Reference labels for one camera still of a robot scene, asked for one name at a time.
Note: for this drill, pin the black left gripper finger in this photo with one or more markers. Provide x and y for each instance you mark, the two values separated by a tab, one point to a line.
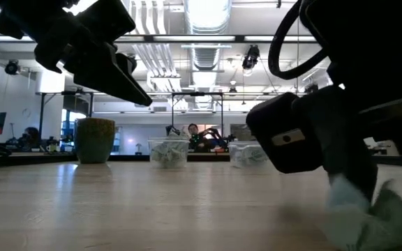
106	73

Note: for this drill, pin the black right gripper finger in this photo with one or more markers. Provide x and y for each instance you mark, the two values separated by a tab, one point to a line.
347	146

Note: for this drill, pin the white green-print packet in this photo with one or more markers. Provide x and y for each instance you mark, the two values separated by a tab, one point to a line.
351	216
258	155
178	153
161	155
243	157

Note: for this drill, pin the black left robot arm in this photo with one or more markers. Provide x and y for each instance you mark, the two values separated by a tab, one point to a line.
23	14

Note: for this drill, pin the black background robot arm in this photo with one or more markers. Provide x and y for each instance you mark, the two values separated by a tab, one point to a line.
171	129

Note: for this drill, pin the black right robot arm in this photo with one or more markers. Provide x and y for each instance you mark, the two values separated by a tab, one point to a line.
368	35

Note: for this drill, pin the small clear plastic bin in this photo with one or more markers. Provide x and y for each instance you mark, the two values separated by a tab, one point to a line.
168	140

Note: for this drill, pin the large clear plastic bin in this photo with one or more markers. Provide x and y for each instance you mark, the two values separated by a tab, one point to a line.
236	146

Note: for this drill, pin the black round spotlight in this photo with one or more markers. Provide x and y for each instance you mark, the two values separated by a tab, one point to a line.
311	88
12	67
131	63

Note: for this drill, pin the black hanging box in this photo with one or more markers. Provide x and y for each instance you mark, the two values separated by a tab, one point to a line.
80	104

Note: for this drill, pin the black beam with light strips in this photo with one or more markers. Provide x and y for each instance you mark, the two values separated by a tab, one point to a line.
148	38

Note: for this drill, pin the olive ceramic cup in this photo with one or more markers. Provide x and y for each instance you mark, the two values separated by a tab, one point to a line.
94	143

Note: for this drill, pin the white mug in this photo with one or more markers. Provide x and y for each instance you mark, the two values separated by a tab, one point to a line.
51	148

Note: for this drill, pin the person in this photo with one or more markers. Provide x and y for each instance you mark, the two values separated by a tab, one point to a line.
194	130
31	136

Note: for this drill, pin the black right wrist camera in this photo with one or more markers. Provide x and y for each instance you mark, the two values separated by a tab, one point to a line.
281	122

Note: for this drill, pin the black background rig frame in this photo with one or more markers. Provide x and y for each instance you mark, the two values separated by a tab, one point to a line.
197	94

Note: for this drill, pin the silver ventilation duct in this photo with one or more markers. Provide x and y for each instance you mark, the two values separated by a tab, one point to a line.
206	17

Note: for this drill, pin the black overhead camera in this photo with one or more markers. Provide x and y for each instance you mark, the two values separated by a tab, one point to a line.
251	55

